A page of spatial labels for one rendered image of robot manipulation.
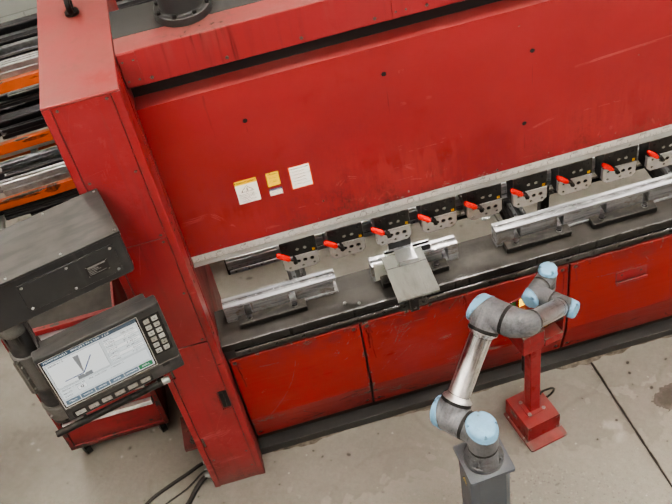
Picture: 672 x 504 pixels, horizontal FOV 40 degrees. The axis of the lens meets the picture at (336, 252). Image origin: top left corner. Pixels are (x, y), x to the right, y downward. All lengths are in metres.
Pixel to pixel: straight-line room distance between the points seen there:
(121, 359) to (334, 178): 1.05
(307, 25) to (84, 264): 1.07
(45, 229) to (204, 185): 0.67
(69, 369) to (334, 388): 1.49
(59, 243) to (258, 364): 1.37
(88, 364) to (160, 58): 1.07
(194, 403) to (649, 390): 2.19
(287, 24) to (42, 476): 2.80
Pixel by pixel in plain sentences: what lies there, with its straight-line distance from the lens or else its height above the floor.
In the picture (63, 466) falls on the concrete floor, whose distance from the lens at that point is 5.02.
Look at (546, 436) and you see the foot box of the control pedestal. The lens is 4.62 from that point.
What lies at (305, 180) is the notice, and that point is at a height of 1.56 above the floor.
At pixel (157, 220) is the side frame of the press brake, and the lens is 3.33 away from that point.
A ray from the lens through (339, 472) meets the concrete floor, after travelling 4.58.
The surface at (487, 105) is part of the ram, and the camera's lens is 3.63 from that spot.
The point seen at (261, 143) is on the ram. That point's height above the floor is 1.78.
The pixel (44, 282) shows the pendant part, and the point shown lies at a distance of 3.08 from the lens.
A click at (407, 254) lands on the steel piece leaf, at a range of 4.01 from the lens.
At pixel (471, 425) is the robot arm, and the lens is 3.46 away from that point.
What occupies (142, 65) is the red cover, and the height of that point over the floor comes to 2.24.
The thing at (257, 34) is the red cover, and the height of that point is 2.24.
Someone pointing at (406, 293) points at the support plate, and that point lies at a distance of 3.86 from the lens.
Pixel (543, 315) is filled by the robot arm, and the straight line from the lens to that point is 3.51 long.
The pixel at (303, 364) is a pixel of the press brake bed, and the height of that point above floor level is 0.60.
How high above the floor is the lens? 3.91
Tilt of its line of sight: 46 degrees down
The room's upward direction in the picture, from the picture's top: 12 degrees counter-clockwise
